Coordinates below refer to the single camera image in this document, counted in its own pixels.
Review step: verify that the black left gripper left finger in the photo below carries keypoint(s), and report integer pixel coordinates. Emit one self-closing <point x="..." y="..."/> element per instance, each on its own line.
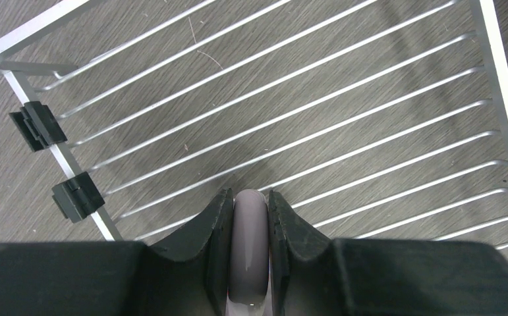
<point x="185" y="273"/>

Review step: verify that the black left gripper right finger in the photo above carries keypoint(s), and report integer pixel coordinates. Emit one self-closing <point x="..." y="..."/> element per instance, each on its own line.
<point x="312" y="274"/>

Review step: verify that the mauve pink mug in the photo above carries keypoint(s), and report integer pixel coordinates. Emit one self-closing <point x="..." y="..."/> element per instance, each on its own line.
<point x="249" y="258"/>

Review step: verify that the metal wire dish rack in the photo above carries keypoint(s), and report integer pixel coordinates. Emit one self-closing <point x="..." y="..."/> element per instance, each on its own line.
<point x="374" y="119"/>

